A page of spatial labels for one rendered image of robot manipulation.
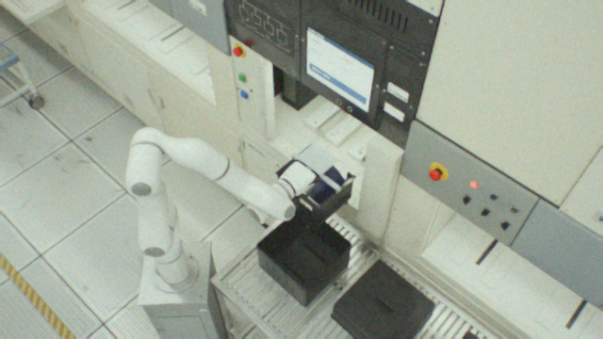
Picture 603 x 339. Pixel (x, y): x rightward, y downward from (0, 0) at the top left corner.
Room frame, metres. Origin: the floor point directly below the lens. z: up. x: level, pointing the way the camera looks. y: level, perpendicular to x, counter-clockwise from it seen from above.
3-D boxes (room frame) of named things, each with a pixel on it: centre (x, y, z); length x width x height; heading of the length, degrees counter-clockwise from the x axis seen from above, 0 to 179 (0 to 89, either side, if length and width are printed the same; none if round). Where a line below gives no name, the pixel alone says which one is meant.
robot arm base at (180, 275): (1.03, 0.54, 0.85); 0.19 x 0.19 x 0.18
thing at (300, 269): (1.07, 0.01, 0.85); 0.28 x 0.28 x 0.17; 47
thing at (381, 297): (0.86, -0.30, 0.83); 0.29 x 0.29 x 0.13; 47
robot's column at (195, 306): (1.03, 0.54, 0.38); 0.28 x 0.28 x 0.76; 4
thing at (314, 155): (1.24, -0.03, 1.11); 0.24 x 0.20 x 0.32; 48
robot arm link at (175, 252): (1.06, 0.55, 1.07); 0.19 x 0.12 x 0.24; 4
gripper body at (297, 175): (1.16, 0.04, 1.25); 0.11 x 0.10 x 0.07; 138
